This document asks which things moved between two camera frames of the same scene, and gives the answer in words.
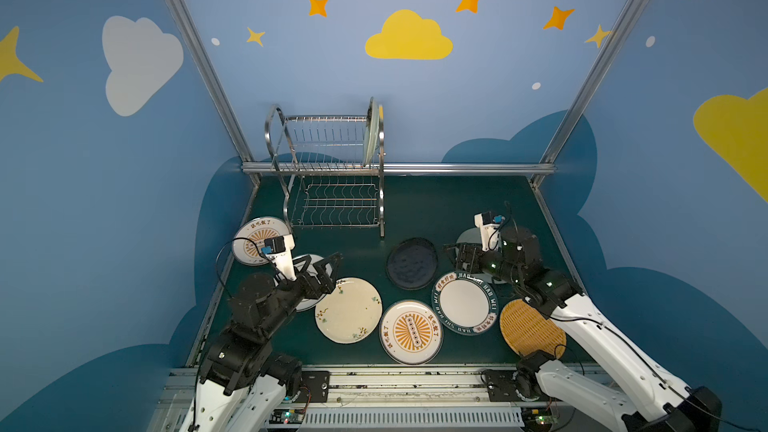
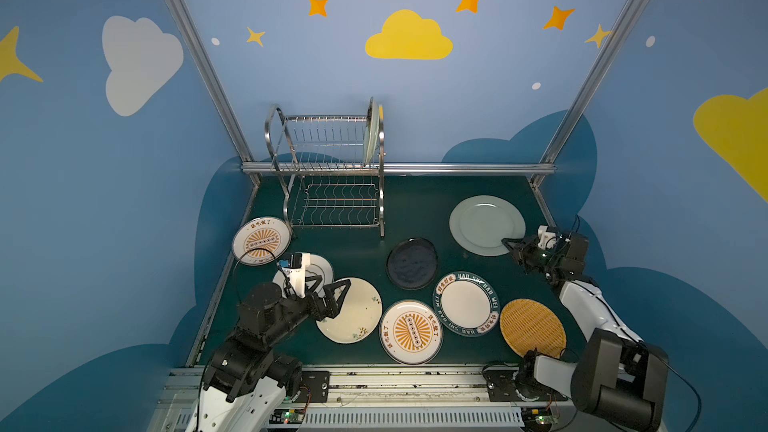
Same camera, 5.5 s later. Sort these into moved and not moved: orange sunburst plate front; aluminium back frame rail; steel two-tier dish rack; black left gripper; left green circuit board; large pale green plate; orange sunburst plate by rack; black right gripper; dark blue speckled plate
Moved: black right gripper; large pale green plate; black left gripper
Not moved: steel two-tier dish rack; orange sunburst plate front; dark blue speckled plate; left green circuit board; orange sunburst plate by rack; aluminium back frame rail
